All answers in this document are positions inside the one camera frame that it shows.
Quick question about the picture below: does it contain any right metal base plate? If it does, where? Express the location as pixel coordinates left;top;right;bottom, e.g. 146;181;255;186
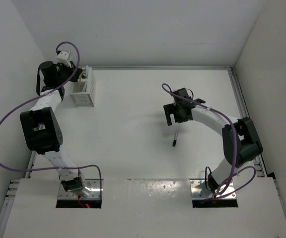
189;179;236;201

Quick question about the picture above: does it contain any white slatted organizer box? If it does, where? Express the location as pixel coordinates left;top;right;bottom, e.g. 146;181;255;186
71;67;96;107

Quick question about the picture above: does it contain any metal base plate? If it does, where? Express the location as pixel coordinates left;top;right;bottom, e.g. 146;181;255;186
57;179;103;201
189;179;236;201

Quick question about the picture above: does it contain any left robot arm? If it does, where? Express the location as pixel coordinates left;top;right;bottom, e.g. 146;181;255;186
20;61;86;197

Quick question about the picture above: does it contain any light blue makeup stick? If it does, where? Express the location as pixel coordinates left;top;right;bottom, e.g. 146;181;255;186
85;65;89;78

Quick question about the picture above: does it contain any gold makeup pencil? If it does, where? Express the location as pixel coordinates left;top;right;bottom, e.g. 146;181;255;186
78;64;83;92

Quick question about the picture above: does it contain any clear tube black cap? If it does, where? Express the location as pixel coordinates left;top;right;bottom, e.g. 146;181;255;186
172;130;179;147

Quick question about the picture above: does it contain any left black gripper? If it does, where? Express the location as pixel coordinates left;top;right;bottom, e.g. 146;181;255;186
55;60;81;84

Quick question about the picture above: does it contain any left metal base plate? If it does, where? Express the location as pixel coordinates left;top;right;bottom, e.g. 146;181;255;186
57;179;103;201

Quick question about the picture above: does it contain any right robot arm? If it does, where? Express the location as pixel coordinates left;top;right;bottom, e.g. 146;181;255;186
161;83;263;200

